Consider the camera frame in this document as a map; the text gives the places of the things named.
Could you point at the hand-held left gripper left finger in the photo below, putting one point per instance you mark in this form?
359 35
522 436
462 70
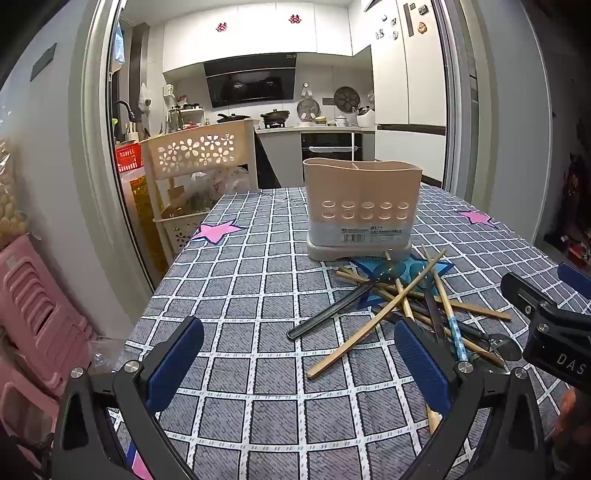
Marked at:
178 364

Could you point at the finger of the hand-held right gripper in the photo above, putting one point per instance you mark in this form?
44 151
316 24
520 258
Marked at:
577 279
519 288

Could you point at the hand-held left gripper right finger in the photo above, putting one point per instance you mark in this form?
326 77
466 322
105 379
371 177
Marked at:
422 364

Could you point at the beige plastic utensil holder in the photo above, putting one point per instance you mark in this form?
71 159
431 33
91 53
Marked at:
362 207

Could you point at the person's right hand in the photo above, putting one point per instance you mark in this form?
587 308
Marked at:
577 408

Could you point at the red decorations pile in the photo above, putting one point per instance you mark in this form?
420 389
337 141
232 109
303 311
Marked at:
577 194

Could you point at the grey checked tablecloth with stars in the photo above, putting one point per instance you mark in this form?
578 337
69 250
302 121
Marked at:
258 286

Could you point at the amber translucent container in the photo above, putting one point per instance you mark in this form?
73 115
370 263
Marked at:
143 217

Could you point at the stack of pink plastic stools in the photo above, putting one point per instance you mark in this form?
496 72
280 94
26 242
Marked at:
32 304

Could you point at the red plastic basket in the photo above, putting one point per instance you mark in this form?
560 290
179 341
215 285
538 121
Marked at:
128 158

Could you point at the cream flower-cutout trolley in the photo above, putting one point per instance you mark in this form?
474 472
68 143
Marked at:
198 152

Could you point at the clear bag of yellow goods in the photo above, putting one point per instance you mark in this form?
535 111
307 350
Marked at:
10 203

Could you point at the built-in black oven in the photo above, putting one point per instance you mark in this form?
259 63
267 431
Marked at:
332 145

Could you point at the round perforated steamer tray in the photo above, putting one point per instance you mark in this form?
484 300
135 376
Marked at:
348 99

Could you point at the black kitchen faucet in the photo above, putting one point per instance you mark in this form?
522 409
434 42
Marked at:
122 108

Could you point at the black wok with lid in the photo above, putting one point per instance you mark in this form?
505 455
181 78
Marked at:
275 116

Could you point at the round grey pot lid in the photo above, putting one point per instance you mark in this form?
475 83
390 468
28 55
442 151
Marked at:
308 110

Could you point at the black range hood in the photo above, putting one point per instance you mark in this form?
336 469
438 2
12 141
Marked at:
251 83

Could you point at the white upper kitchen cabinets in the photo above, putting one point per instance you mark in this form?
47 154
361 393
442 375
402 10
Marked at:
258 32

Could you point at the grey wall switch panel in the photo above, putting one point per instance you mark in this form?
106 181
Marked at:
44 64

